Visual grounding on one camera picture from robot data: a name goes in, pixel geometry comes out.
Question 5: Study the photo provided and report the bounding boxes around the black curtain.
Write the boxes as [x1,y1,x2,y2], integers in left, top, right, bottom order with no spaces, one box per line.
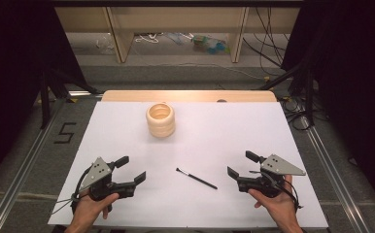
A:
[0,0,89,192]
[281,0,375,208]

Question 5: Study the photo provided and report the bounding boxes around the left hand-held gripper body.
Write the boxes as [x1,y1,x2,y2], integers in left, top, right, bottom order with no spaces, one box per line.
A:
[79,156,137,202]

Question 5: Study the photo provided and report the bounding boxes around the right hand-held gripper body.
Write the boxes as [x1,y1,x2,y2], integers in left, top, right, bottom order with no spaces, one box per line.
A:
[237,153,307,198]

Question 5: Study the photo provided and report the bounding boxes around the white coiled cord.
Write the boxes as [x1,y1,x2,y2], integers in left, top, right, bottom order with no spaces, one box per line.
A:
[134,31,164,45]

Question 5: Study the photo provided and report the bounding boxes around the person's right hand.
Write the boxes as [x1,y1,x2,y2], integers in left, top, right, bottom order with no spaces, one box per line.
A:
[247,174,302,231]

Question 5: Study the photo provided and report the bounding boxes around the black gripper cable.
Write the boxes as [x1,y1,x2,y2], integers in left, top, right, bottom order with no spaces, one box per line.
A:
[249,169,304,211]
[51,165,94,216]

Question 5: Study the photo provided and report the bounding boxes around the black metal stand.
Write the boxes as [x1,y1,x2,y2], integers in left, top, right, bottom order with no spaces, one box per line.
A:
[38,66,100,130]
[258,60,318,128]

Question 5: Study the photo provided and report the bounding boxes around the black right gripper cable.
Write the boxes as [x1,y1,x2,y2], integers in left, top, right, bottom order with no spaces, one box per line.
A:
[249,169,304,211]

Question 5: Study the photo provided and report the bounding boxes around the clear bag of colourful things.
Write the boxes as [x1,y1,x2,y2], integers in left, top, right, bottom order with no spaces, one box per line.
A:
[190,33,231,55]

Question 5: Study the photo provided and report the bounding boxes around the person's left hand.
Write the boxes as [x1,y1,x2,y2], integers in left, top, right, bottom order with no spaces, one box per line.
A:
[66,192,120,233]

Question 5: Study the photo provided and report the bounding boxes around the black thin brush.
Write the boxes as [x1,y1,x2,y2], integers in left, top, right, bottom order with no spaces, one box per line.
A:
[175,167,219,191]

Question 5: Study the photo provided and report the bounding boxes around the black hanging cables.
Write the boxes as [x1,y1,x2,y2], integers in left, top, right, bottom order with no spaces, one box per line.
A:
[242,7,290,78]

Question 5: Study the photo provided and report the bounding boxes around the aluminium floor rail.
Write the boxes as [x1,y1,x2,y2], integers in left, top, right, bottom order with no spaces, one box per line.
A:
[0,96,67,233]
[299,116,373,233]

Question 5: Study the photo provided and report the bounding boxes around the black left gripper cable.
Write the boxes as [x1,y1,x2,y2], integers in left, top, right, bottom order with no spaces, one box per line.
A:
[51,165,94,216]

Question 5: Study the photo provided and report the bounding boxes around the black floor cable bundle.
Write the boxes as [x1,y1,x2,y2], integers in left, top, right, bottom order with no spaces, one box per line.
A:
[280,95,324,132]

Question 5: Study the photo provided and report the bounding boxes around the ridged wooden cup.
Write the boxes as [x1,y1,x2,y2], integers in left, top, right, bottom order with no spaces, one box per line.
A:
[145,102,177,139]

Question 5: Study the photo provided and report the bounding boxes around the light wooden shelf unit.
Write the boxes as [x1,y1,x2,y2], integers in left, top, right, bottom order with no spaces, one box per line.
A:
[54,6,302,65]

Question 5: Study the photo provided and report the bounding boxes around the clear plastic wrap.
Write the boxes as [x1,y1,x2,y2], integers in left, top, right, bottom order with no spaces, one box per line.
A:
[93,34,116,55]

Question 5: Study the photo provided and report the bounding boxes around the white table sheet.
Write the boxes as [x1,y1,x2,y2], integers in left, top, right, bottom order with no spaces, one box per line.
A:
[47,101,329,230]

